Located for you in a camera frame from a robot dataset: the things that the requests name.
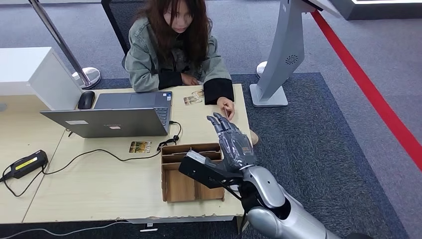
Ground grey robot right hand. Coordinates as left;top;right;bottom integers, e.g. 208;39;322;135
207;113;257;172

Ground person's right hand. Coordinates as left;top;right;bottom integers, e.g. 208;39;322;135
180;73;201;87

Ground person's left hand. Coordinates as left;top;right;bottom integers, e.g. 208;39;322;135
216;96;236;121

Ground person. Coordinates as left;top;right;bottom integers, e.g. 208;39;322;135
124;0;236;121

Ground wooden card organizer box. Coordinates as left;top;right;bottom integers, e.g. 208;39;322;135
160;142;225;203

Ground chrome stanchion base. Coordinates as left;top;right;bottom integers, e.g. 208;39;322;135
255;61;268;79

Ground grey kiosk stand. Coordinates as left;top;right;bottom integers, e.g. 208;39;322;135
249;0;342;108

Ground dark grey rug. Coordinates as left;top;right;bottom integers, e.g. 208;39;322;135
89;72;410;239

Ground grey laptop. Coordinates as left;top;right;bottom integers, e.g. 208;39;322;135
40;91;173;139

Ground black office chair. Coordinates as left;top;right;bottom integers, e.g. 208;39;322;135
101;0;146;70

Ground black computer mouse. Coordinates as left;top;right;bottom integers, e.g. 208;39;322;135
77;91;96;110

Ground white cabinet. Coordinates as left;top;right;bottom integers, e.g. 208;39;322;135
0;47;83;111

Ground dark display plinth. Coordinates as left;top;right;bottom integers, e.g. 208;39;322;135
329;0;422;21

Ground black power adapter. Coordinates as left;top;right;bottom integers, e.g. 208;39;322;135
9;150;49;181

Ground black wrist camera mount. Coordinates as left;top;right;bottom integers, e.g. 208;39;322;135
178;150;245;190

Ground black laptop power cable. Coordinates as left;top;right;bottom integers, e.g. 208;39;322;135
42;121;182;175

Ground chrome stanchion post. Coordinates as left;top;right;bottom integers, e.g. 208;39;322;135
28;0;102;90

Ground white floor cable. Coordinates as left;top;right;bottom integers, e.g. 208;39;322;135
0;221;130;239

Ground black adapter mains cable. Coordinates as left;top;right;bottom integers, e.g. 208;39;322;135
0;164;45;198

